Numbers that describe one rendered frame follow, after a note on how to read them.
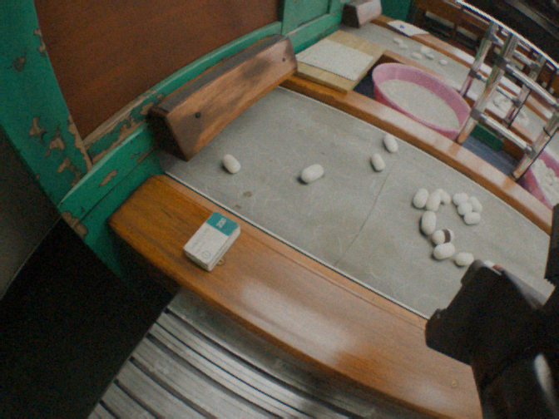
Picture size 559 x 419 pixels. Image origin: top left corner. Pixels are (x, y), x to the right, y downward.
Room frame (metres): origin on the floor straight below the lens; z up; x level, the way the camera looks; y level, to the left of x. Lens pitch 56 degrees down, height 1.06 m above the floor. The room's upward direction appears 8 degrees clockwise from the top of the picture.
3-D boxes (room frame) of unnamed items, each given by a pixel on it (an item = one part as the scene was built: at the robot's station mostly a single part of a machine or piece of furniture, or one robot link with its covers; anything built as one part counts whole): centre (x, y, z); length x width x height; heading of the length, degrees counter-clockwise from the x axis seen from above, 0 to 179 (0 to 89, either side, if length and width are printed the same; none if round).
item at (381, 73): (0.58, -0.30, 0.72); 0.27 x 0.27 x 0.10
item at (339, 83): (0.67, -0.10, 0.77); 0.33 x 0.15 x 0.01; 156
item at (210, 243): (0.14, 0.07, 0.77); 0.06 x 0.04 x 0.02; 156
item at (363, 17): (1.00, -0.19, 0.83); 0.30 x 0.06 x 0.07; 156
